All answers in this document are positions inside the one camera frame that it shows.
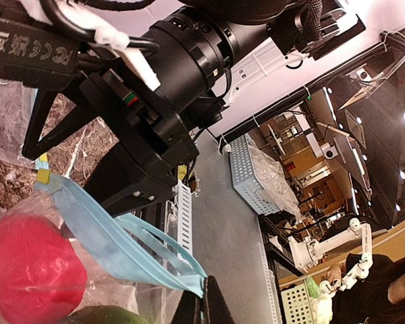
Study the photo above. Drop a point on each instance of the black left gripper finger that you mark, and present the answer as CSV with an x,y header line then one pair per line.
x,y
209,309

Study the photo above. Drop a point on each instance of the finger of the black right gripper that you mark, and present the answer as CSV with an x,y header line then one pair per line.
x,y
55,117
119,185

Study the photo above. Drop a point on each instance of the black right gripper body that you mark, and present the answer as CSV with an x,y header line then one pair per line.
x,y
151,132

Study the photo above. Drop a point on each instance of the clear zip bag yellow slider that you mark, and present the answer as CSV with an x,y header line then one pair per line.
x,y
118,253

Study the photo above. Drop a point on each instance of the green toy avocado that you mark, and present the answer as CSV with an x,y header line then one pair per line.
x,y
104,314

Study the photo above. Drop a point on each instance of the red toy apple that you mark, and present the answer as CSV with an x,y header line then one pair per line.
x,y
42,280

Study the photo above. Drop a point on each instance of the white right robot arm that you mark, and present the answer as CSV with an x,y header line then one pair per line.
x,y
188,52

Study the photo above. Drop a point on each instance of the clear zip bag blue zipper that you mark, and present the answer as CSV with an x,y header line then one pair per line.
x,y
16,104

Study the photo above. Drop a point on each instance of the white perforated bin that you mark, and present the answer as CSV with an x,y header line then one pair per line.
x,y
306,303

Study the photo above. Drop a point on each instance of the person in black shirt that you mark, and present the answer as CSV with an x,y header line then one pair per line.
x,y
379,298

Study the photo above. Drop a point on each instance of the white slotted cable duct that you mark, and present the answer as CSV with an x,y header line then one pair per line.
x,y
182,202

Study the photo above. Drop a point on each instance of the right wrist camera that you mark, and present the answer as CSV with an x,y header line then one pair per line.
x,y
43,44

